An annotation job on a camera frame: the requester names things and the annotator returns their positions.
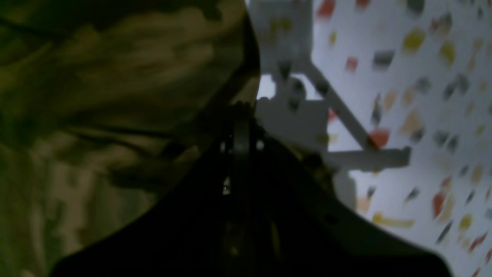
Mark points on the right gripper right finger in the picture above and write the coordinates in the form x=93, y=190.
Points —
x=302, y=224

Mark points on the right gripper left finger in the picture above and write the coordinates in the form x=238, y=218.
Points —
x=183, y=234

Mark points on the camouflage T-shirt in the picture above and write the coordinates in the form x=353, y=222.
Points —
x=105, y=104

